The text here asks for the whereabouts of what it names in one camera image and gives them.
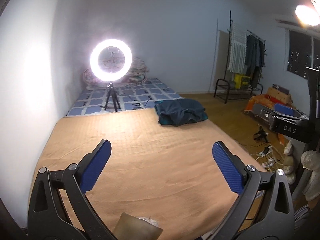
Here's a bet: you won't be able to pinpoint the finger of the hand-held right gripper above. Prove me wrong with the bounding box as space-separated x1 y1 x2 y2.
253 102 309 128

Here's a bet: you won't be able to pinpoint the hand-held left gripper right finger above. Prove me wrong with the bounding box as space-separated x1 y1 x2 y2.
212 141 295 240

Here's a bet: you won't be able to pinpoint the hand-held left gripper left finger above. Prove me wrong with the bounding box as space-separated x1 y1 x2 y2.
27 139 112 240

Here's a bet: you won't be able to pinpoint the teal plaid flannel shirt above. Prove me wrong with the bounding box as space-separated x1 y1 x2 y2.
154 98 208 127

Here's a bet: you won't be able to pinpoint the dark hanging clothes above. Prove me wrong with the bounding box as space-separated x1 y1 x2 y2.
244 34 265 88

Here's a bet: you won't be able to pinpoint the black metal clothes rack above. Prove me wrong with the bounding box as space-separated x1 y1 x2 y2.
213 10 267 104

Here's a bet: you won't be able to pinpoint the person's right hand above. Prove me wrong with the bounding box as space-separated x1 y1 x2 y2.
283 141 320 202

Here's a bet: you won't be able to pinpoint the small black floor tripod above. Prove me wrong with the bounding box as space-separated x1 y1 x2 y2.
253 127 269 143

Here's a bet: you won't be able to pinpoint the white power strip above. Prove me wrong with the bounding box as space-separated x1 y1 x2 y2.
260 145 273 157

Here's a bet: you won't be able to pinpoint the orange patterned cloth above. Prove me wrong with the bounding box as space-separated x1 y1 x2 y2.
244 87 293 120

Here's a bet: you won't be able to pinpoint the beige blanket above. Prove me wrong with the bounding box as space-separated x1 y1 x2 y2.
29 106 269 240

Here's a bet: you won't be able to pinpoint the dark window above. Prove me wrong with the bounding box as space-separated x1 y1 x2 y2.
285 29 320 80

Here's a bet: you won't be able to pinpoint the tan flat card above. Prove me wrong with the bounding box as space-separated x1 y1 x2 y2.
117 212 164 240

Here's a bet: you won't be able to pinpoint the striped white towel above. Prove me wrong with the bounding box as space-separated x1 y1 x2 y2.
227 22 248 73

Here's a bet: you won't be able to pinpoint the blue patterned mattress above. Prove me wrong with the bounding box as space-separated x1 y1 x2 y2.
62 77 184 118

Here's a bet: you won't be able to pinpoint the ceiling lamp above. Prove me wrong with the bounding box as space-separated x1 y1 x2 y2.
295 4 320 27

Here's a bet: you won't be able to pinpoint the folded floral quilt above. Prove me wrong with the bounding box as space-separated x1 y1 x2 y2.
82 56 150 89

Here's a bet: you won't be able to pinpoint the white cable bundle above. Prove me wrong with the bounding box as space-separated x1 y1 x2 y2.
250 144 285 173

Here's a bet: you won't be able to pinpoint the black ring light cable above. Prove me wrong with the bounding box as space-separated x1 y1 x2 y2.
125 97 155 110

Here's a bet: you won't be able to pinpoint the white ring light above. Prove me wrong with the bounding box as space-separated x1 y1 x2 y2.
90 39 131 83

